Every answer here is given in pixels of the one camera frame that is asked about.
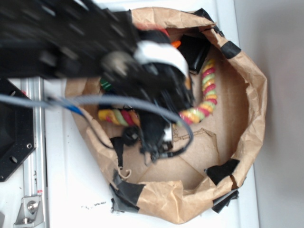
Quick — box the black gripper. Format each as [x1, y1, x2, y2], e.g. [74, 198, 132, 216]
[100, 30, 194, 162]

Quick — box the multicolored twisted rope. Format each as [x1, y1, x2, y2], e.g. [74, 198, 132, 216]
[98, 58, 218, 127]

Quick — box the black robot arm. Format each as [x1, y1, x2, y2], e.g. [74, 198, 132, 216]
[0, 0, 194, 161]

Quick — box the orange plastic toy carrot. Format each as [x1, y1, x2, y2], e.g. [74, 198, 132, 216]
[99, 40, 182, 92]

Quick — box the black rectangular box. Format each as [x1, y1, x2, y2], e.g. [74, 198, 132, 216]
[178, 35, 211, 74]

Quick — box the brown paper bag bin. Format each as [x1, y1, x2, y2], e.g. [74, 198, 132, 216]
[73, 7, 267, 224]

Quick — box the grey cable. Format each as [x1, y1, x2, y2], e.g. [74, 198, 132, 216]
[0, 94, 183, 126]

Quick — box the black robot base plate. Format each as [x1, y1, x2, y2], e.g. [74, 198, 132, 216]
[0, 78, 37, 183]

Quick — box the aluminium extrusion rail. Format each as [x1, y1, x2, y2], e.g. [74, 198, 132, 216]
[13, 77, 49, 228]

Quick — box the metal corner bracket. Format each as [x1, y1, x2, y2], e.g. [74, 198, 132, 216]
[13, 196, 45, 228]

